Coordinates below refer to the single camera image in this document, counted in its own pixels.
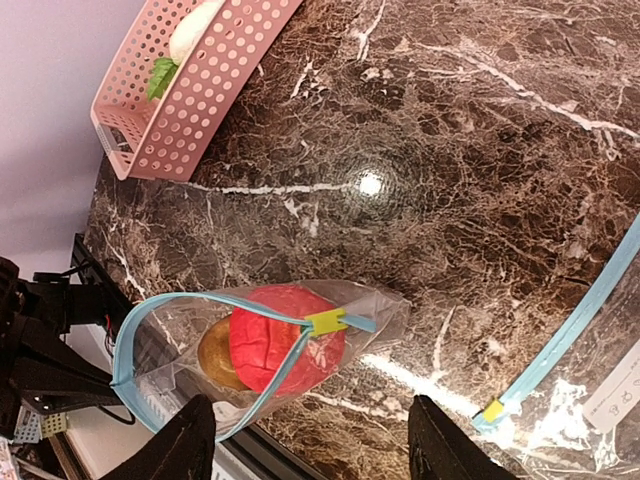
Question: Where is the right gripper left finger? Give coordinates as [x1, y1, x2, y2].
[102, 394, 216, 480]

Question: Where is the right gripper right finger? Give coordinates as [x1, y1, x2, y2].
[408, 395, 516, 480]

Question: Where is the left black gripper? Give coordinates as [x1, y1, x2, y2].
[1, 258, 121, 435]

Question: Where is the zip bag with blue zipper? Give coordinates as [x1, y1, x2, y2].
[111, 280, 411, 441]

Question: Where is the red toy fruit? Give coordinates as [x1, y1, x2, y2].
[230, 285, 345, 395]

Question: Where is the pink perforated plastic basket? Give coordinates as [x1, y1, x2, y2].
[90, 1, 300, 182]

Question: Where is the white toy bun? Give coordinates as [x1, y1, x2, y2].
[168, 0, 225, 66]

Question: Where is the background basket of toys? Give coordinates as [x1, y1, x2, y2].
[12, 407, 67, 444]

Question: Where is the green toy lettuce leaf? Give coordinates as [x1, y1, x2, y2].
[147, 57, 178, 102]

